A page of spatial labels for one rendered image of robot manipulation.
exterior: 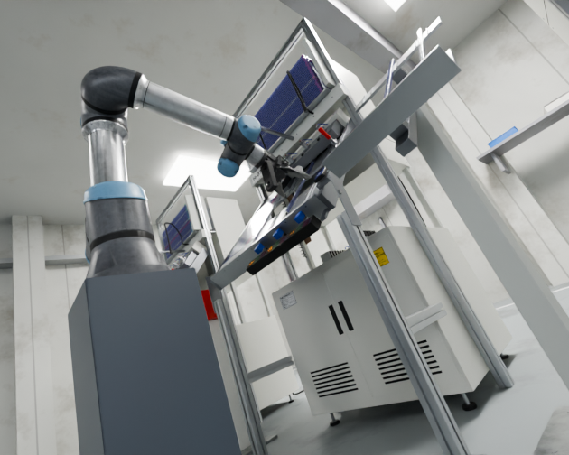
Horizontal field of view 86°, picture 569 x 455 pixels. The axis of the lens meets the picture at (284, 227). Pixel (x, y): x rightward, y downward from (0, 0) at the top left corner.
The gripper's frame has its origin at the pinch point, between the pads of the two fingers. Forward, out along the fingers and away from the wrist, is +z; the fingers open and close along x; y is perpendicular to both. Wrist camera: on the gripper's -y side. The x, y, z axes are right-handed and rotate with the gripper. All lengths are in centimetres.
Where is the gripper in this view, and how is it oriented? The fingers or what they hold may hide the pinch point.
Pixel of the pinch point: (298, 190)
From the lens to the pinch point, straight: 123.5
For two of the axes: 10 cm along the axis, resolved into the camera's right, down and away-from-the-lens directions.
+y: 1.0, -7.3, 6.8
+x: -6.2, 4.8, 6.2
